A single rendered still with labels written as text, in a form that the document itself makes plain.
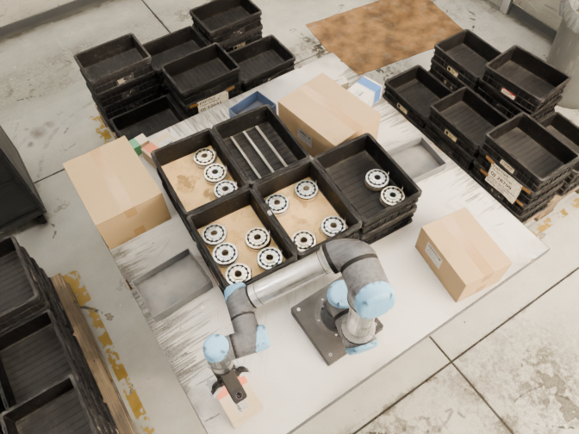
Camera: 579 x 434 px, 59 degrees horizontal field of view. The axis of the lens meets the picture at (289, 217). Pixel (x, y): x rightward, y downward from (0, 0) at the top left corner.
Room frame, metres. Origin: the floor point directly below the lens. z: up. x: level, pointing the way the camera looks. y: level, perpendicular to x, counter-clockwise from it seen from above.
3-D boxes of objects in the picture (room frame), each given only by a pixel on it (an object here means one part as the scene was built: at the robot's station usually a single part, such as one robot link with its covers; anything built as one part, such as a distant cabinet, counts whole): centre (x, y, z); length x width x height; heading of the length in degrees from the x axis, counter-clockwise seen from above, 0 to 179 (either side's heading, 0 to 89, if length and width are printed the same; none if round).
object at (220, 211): (1.08, 0.20, 0.87); 0.40 x 0.30 x 0.11; 28
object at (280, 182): (1.22, -0.07, 0.87); 0.40 x 0.30 x 0.11; 28
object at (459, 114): (2.13, -1.08, 0.31); 0.40 x 0.30 x 0.34; 31
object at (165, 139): (1.71, 0.61, 0.74); 0.16 x 0.12 x 0.07; 134
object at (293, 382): (1.36, -0.02, 0.35); 1.60 x 1.60 x 0.70; 32
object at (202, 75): (2.51, 0.50, 0.37); 0.40 x 0.30 x 0.45; 121
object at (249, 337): (0.57, 0.14, 1.17); 0.11 x 0.11 x 0.08; 16
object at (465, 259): (1.04, -0.70, 0.78); 0.30 x 0.22 x 0.16; 24
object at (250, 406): (0.51, 0.22, 0.74); 0.16 x 0.12 x 0.07; 31
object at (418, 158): (1.58, -0.59, 0.73); 0.27 x 0.20 x 0.05; 116
